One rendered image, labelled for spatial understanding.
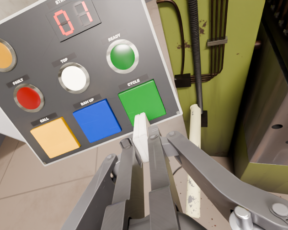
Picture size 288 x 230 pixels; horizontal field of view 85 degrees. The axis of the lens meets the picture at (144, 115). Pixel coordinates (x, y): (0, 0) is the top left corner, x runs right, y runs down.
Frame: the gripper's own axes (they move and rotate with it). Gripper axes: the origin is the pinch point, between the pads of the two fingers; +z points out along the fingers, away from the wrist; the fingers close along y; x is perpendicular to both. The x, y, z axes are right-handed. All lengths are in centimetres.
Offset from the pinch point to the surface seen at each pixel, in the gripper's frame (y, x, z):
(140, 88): 0.8, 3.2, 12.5
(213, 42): 24.5, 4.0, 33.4
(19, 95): -21.1, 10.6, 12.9
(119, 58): -0.6, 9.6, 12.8
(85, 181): -82, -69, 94
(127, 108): -3.0, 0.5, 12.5
